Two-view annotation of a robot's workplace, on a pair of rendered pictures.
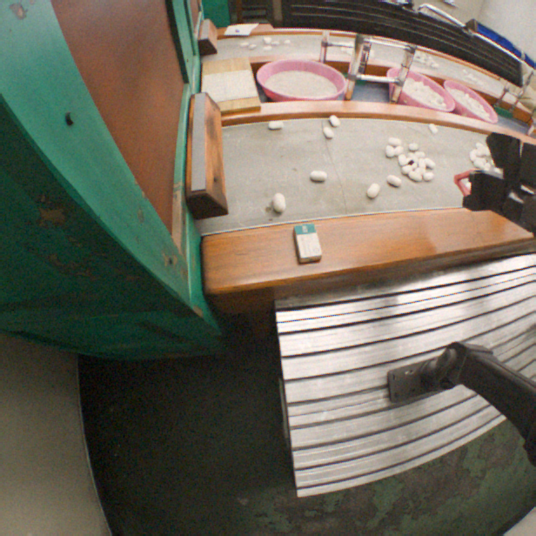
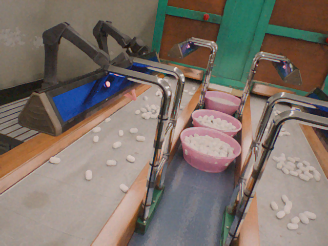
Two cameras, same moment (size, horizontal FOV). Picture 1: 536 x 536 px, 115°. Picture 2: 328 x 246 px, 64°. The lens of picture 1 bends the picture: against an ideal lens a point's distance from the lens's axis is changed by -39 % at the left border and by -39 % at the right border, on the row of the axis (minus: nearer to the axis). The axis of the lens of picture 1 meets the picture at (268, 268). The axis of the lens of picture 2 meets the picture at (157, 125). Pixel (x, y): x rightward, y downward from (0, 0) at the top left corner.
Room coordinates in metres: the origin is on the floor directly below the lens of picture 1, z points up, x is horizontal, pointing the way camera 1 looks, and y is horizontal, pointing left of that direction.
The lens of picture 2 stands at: (1.00, -1.87, 1.27)
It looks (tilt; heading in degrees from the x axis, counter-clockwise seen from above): 24 degrees down; 111
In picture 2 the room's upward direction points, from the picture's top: 10 degrees clockwise
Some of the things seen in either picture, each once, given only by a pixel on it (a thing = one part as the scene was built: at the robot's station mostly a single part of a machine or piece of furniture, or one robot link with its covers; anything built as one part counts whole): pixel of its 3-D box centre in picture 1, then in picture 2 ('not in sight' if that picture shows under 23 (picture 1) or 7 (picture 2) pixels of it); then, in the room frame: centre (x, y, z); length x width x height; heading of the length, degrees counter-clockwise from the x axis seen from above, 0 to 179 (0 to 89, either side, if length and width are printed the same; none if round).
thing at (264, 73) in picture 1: (300, 88); (220, 104); (0.76, -0.11, 0.72); 0.27 x 0.27 x 0.10
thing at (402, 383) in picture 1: (439, 374); not in sight; (-0.04, -0.33, 0.71); 0.20 x 0.07 x 0.08; 95
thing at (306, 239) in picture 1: (307, 242); not in sight; (0.20, -0.07, 0.77); 0.06 x 0.04 x 0.02; 8
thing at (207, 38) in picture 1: (208, 35); (273, 92); (1.06, 0.20, 0.83); 0.30 x 0.06 x 0.07; 8
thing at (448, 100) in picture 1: (418, 96); (214, 127); (0.82, -0.55, 0.72); 0.27 x 0.27 x 0.10
